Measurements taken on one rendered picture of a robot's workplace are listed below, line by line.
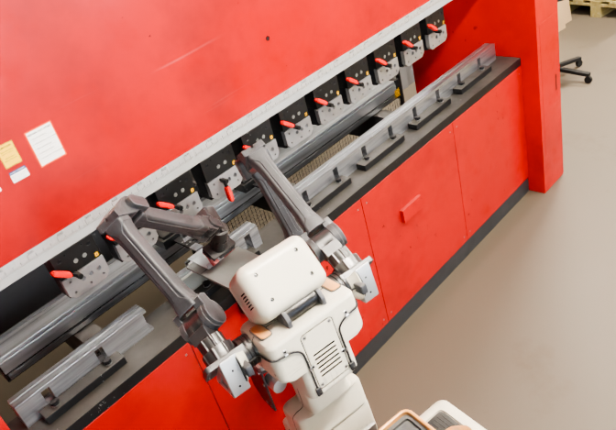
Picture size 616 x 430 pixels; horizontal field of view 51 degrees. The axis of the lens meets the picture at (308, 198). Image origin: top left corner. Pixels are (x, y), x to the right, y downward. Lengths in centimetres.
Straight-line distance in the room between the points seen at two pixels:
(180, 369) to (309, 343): 83
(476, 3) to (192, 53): 200
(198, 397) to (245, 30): 134
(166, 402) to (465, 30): 261
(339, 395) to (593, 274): 199
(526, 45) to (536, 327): 150
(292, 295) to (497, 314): 188
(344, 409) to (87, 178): 103
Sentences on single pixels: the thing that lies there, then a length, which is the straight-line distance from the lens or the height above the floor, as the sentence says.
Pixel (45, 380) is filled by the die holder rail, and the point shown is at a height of 97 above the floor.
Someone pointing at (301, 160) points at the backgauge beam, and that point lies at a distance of 300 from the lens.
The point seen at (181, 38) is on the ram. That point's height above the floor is 176.
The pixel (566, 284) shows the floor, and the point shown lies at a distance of 349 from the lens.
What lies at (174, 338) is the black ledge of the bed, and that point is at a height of 87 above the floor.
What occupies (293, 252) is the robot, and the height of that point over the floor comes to 137.
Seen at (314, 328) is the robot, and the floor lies 121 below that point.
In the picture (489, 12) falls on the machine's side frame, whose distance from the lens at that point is 378.
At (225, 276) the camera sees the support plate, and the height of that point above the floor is 100.
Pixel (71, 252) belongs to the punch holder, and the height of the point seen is 132.
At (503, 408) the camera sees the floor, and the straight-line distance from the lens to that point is 295.
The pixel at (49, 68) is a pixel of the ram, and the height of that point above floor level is 185.
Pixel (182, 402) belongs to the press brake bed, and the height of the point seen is 63.
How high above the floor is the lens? 229
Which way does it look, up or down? 31 degrees down
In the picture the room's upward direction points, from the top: 16 degrees counter-clockwise
